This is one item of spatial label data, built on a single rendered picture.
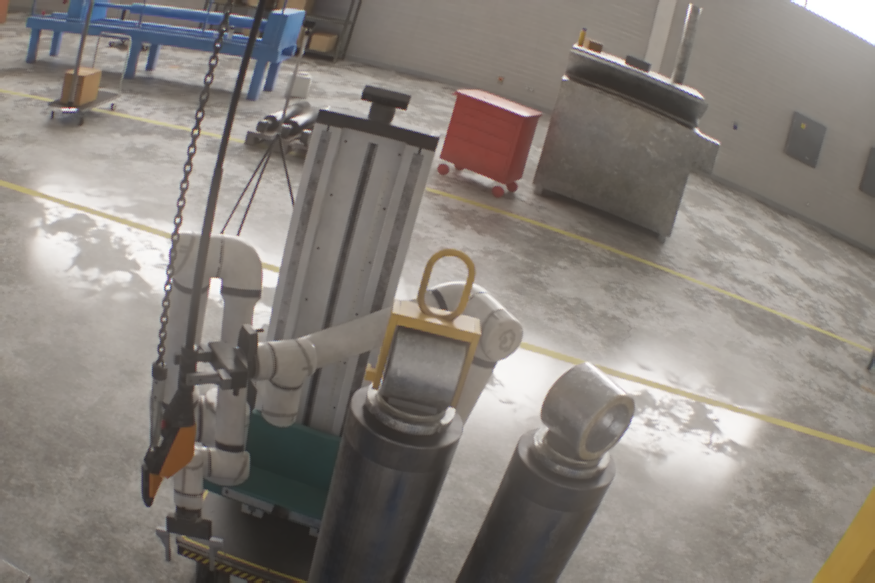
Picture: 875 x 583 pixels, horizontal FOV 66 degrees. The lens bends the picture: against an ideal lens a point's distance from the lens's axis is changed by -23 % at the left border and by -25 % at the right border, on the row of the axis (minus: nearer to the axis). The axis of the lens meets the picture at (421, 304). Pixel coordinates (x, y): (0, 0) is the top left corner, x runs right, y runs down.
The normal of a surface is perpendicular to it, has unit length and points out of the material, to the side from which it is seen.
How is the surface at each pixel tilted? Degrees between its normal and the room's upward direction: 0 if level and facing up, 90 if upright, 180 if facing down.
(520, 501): 90
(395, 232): 90
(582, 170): 90
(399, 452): 90
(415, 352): 54
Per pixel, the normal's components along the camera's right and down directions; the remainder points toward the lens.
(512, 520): -0.72, 0.11
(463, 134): -0.47, 0.26
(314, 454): -0.11, 0.40
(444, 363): 0.13, -0.18
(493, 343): 0.43, 0.43
